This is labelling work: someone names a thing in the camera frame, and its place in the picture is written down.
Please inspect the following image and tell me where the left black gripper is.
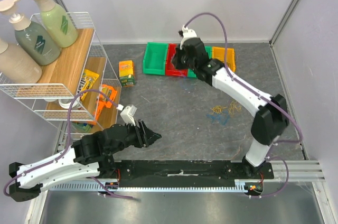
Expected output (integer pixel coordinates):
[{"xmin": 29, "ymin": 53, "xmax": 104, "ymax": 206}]
[{"xmin": 107, "ymin": 119, "xmax": 162, "ymax": 155}]

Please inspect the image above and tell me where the yellow thin cable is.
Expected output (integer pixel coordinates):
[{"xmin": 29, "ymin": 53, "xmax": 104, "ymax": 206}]
[{"xmin": 210, "ymin": 100, "xmax": 242, "ymax": 117}]

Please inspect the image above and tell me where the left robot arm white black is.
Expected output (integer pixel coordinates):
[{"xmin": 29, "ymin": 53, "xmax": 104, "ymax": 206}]
[{"xmin": 3, "ymin": 119, "xmax": 162, "ymax": 202}]

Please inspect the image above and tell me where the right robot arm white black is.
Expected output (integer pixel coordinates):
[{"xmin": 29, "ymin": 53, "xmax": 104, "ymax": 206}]
[{"xmin": 172, "ymin": 38, "xmax": 289, "ymax": 179}]

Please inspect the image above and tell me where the green bin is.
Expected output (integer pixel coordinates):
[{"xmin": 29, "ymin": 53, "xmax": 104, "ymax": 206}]
[
  {"xmin": 187, "ymin": 46, "xmax": 212, "ymax": 78},
  {"xmin": 143, "ymin": 42, "xmax": 168, "ymax": 76}
]

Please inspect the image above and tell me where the red bin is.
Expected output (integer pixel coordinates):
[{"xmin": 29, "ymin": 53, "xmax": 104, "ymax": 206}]
[{"xmin": 165, "ymin": 43, "xmax": 187, "ymax": 77}]

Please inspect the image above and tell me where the yellow bin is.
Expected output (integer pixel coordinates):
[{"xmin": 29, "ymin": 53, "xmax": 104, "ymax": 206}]
[{"xmin": 212, "ymin": 46, "xmax": 236, "ymax": 72}]

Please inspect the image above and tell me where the left green bin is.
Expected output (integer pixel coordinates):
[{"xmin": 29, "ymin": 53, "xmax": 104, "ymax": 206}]
[{"xmin": 143, "ymin": 42, "xmax": 168, "ymax": 76}]

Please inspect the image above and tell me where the orange toy package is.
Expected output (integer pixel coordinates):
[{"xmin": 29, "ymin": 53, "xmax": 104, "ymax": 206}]
[{"xmin": 95, "ymin": 84, "xmax": 118, "ymax": 121}]

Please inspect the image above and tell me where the yellow green small box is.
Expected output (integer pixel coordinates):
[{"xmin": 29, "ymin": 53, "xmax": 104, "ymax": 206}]
[{"xmin": 119, "ymin": 60, "xmax": 135, "ymax": 87}]

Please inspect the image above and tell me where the colourful box on lower shelf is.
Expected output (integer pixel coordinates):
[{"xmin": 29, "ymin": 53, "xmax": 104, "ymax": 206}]
[{"xmin": 72, "ymin": 122, "xmax": 93, "ymax": 133}]

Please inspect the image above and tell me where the yellow candy bag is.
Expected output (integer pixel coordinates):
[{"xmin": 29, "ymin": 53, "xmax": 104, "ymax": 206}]
[{"xmin": 77, "ymin": 69, "xmax": 99, "ymax": 93}]

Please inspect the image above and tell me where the white tape roll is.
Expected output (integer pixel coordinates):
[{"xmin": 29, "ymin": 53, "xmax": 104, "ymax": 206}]
[{"xmin": 58, "ymin": 98, "xmax": 81, "ymax": 109}]

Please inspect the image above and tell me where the light green pump bottle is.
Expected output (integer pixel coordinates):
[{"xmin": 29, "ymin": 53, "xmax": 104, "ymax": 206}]
[{"xmin": 34, "ymin": 0, "xmax": 78, "ymax": 48}]

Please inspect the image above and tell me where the beige pump bottle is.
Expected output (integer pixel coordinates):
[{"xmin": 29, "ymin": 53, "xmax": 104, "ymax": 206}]
[{"xmin": 0, "ymin": 0, "xmax": 43, "ymax": 84}]

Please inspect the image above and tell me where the dark green pump bottle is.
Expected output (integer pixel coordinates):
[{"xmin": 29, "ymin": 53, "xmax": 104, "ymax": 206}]
[{"xmin": 9, "ymin": 13, "xmax": 61, "ymax": 66}]

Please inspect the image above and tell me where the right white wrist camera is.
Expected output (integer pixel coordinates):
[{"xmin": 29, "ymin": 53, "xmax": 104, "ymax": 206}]
[{"xmin": 179, "ymin": 25, "xmax": 198, "ymax": 50}]

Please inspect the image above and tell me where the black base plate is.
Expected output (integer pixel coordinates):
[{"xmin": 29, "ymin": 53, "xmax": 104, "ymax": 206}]
[{"xmin": 102, "ymin": 160, "xmax": 274, "ymax": 185}]

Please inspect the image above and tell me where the white wire shelf rack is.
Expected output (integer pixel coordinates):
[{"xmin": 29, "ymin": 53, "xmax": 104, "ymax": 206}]
[{"xmin": 1, "ymin": 12, "xmax": 121, "ymax": 142}]

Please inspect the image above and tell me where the slotted cable duct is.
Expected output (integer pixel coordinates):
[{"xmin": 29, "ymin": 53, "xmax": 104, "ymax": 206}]
[{"xmin": 50, "ymin": 181, "xmax": 248, "ymax": 193}]

